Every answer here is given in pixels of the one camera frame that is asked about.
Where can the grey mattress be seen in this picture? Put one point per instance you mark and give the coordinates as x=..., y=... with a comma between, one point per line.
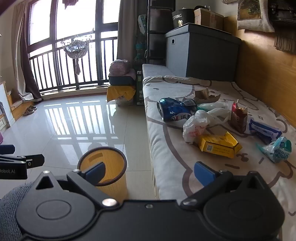
x=155, y=69

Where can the white plastic bag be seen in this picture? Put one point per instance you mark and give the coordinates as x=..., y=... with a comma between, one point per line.
x=196, y=125

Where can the brown cardboard box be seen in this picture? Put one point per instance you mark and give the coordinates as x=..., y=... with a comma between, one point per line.
x=208, y=18

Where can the black printed bag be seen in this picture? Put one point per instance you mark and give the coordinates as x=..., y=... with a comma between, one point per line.
x=183, y=17

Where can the teal snack wrapper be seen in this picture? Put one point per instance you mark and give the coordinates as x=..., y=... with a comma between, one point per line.
x=277, y=150

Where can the hanging teal patterned bag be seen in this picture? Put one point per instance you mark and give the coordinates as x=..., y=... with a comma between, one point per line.
x=139, y=51

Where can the blue packet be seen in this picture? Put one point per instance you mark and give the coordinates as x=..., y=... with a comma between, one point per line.
x=261, y=129

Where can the beige and dark curtain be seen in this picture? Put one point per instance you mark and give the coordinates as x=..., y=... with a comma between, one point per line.
x=27, y=69

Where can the green carton box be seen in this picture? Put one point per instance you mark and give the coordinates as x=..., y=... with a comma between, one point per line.
x=139, y=92

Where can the white and green packet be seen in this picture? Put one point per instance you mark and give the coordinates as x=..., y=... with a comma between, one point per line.
x=142, y=23

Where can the torn corrugated cardboard piece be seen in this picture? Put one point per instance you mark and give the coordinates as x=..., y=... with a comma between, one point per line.
x=203, y=95

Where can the black drawer tower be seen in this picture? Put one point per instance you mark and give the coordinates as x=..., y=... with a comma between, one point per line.
x=157, y=23

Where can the person's grey clothing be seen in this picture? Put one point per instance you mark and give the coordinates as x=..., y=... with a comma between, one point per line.
x=9, y=204

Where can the yellow carton box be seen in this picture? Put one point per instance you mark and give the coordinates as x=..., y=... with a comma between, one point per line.
x=215, y=146

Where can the hanging macrame basket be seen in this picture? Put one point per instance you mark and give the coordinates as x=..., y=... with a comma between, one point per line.
x=76, y=47

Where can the black window railing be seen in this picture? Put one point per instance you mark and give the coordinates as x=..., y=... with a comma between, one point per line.
x=60, y=76

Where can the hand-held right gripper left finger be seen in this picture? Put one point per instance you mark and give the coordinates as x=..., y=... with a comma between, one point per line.
x=96, y=172

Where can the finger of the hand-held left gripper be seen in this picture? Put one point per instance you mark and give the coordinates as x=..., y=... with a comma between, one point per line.
x=34, y=160
x=7, y=149

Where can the yellow cloth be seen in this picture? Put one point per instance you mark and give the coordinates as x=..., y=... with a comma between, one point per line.
x=115, y=92

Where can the yellow trash bin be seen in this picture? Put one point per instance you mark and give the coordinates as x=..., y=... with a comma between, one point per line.
x=113, y=178

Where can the crushed blue soda can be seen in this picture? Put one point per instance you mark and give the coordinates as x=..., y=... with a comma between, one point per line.
x=173, y=111

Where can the brown curtain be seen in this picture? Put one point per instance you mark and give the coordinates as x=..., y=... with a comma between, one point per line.
x=126, y=34

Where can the printed wall cloth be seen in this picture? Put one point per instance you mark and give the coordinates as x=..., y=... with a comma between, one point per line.
x=252, y=14

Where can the grey storage box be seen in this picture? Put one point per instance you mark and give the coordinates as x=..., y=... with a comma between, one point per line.
x=178, y=53

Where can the white framed board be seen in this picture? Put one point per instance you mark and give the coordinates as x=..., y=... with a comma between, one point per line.
x=5, y=102

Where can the beige slipper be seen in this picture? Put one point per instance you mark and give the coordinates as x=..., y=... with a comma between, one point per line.
x=32, y=107
x=28, y=112

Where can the white printed bag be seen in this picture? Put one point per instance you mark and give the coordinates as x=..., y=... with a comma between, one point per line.
x=123, y=100

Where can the pink cushion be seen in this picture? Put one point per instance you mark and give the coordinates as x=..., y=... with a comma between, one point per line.
x=119, y=67

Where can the printed blanket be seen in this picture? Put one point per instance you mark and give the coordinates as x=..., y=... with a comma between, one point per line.
x=175, y=148

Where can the hanging dark garment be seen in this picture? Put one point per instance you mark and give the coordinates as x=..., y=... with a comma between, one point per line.
x=70, y=3

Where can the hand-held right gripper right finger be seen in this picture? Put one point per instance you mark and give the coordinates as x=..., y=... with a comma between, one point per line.
x=204, y=173

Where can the clear plastic bag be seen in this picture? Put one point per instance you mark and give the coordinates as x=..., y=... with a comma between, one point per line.
x=219, y=105

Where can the fringed wall hanging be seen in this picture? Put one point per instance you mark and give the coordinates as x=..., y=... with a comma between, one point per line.
x=285, y=41

